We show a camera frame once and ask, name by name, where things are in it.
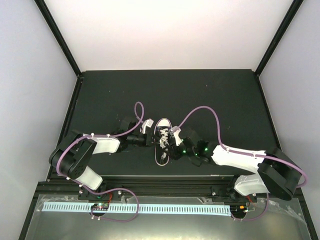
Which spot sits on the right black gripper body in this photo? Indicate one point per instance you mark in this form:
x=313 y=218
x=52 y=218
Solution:
x=177 y=155

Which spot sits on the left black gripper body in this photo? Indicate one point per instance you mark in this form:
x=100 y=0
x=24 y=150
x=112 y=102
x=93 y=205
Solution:
x=145 y=142

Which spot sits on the white shoelace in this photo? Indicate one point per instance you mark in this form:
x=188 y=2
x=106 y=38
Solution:
x=163 y=141

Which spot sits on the black sneaker white sole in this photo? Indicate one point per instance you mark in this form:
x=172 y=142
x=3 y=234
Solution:
x=163 y=122

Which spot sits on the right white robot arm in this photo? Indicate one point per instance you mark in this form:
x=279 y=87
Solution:
x=270 y=172

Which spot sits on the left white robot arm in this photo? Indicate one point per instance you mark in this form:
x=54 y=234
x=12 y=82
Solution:
x=72 y=155

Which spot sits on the left small circuit board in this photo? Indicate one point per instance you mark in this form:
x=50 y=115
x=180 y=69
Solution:
x=100 y=207

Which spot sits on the small circuit board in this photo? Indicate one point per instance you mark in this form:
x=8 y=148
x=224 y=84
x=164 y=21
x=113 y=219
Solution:
x=241 y=208
x=100 y=207

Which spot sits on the right small circuit board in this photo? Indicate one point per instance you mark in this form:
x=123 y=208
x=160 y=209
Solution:
x=241 y=208

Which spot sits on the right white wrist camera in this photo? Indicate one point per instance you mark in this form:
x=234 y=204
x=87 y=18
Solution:
x=174 y=132

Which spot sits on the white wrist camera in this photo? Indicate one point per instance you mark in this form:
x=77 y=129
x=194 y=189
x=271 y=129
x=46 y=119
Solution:
x=145 y=125
x=174 y=132

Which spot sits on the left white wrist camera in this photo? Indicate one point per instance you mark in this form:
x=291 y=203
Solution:
x=145 y=125

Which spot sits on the black aluminium mounting rail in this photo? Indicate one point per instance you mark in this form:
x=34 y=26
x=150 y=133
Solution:
x=214 y=187

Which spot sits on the white slotted cable duct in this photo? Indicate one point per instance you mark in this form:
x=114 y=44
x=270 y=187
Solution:
x=131 y=208

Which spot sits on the left black frame post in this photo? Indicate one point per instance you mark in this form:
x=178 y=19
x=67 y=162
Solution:
x=49 y=19

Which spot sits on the black frame post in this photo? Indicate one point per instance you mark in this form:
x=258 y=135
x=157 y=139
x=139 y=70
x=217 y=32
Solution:
x=49 y=19
x=280 y=32

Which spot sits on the right black frame post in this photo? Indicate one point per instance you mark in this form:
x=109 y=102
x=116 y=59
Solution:
x=280 y=32

